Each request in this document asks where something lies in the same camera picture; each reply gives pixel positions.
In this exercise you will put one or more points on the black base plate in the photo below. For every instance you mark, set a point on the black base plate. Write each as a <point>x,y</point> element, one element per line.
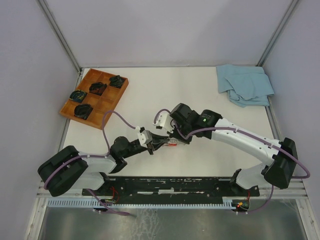
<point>157,190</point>

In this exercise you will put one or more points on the dark rolled cloth yellow pattern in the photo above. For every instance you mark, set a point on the dark rolled cloth yellow pattern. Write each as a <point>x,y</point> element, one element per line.
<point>77,96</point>

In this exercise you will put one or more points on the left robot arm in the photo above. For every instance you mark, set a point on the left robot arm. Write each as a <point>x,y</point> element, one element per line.
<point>71,169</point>

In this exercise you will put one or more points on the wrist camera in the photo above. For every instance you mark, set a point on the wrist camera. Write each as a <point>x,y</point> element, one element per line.
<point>163,120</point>
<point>144,136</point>

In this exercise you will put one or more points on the dark rolled cloth far right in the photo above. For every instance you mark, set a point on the dark rolled cloth far right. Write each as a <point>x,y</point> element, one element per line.
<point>116,81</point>

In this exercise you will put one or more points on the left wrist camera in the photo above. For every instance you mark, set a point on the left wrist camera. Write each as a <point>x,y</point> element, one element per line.
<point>144,136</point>

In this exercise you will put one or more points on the wooden compartment tray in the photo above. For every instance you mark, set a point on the wooden compartment tray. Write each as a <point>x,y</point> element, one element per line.
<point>102,105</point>

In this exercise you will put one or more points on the light blue cloth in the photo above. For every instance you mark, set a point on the light blue cloth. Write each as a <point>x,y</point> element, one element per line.
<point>244,85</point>

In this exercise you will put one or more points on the dark rolled cloth front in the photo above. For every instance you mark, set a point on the dark rolled cloth front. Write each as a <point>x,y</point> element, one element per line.
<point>83,111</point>

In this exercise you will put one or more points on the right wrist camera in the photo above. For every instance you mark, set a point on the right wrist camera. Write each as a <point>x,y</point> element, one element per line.
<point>163,120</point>

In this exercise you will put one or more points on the dark rolled cloth centre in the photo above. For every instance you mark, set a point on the dark rolled cloth centre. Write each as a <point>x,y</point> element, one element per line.
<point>97,88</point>

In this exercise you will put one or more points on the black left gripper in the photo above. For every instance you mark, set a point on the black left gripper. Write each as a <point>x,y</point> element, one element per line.
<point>157,140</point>

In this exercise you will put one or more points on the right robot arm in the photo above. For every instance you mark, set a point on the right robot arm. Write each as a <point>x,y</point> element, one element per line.
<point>277,158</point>

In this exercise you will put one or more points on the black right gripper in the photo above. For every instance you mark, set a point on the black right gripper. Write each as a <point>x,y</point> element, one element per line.
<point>174,133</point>

